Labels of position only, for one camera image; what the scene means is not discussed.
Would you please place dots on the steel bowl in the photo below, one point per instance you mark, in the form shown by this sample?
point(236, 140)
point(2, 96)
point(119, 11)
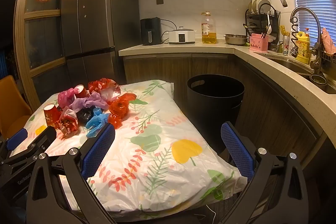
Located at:
point(235, 39)

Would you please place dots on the red printed wrapper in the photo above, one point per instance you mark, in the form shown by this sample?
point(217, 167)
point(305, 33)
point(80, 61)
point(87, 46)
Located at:
point(67, 124)

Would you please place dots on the cooking oil bottle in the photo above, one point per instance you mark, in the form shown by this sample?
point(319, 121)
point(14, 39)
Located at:
point(209, 32)

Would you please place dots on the steel faucet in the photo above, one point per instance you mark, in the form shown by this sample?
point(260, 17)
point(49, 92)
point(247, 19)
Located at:
point(315, 18)

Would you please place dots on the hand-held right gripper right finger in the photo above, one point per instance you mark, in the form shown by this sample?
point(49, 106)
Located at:
point(237, 150)

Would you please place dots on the black trash bin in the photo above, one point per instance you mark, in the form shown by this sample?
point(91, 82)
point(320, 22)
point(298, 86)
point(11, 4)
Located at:
point(210, 108)

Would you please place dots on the red paper cup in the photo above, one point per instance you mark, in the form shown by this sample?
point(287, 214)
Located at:
point(50, 115)
point(80, 92)

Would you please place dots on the white plate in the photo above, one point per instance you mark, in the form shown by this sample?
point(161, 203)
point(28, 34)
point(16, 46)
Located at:
point(262, 2)
point(253, 5)

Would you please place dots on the red snack bag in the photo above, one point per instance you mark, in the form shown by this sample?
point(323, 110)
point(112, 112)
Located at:
point(99, 86)

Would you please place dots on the orange chair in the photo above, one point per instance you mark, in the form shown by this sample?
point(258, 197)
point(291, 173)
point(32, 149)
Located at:
point(13, 103)

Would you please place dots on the white drink can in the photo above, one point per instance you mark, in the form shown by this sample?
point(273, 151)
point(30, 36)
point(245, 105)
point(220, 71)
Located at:
point(285, 47)

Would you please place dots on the steel sink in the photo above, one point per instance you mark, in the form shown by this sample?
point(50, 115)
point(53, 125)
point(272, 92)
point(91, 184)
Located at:
point(291, 66)

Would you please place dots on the dark wall socket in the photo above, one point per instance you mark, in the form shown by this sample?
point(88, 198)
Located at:
point(160, 1)

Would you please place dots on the blue plastic bag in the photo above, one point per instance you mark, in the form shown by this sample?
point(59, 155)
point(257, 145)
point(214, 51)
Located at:
point(94, 123)

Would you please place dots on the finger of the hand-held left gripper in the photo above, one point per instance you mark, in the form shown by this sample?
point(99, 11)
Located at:
point(17, 136)
point(46, 136)

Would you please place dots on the wooden lower cabinet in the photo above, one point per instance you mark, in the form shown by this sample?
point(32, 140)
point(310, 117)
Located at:
point(168, 69)

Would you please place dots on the white ladle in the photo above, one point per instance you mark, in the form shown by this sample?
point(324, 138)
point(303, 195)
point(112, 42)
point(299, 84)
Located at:
point(268, 26)

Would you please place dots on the yellow detergent bottle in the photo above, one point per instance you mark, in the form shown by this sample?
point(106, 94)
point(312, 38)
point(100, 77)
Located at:
point(304, 47)

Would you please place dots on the sink strainer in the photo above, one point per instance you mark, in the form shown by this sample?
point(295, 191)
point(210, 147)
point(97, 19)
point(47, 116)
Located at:
point(318, 81)

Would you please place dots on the beige kitchen countertop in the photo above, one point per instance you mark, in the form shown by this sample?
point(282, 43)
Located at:
point(288, 82)

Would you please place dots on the white rice cooker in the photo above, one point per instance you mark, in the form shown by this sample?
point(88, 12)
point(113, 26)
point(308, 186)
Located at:
point(181, 36)

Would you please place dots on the floral tablecloth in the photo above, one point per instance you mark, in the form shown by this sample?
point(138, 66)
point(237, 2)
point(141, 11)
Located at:
point(157, 140)

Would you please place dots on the pink plastic bag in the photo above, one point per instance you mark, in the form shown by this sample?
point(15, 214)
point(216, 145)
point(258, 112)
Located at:
point(64, 98)

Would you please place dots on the purple plastic bag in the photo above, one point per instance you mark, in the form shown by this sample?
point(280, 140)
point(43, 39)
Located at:
point(90, 102)

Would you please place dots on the wooden glass door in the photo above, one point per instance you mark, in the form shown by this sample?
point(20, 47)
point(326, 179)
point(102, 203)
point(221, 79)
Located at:
point(42, 27)

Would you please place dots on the pink utensil holder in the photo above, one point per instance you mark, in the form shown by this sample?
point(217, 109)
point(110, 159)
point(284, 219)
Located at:
point(258, 44)

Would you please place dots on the black dish rack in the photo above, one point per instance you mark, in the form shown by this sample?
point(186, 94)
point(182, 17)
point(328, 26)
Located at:
point(258, 18)

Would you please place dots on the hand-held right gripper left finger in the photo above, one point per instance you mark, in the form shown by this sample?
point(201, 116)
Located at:
point(98, 150)

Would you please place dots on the dark grey refrigerator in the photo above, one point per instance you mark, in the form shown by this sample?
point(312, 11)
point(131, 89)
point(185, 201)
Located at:
point(99, 16)

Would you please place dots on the black sink caddy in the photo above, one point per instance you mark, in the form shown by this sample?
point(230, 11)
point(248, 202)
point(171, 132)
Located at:
point(319, 52)

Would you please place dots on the small orange-red plastic wrapper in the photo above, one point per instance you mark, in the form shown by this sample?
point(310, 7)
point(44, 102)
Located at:
point(115, 120)

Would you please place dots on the pink dishcloth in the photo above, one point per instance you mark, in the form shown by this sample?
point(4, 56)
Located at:
point(328, 41)

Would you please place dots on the black plastic bag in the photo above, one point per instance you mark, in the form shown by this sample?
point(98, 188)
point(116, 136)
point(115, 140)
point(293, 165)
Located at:
point(84, 116)

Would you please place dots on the black air fryer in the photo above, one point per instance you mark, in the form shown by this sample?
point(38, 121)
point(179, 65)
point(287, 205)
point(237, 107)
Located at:
point(151, 31)

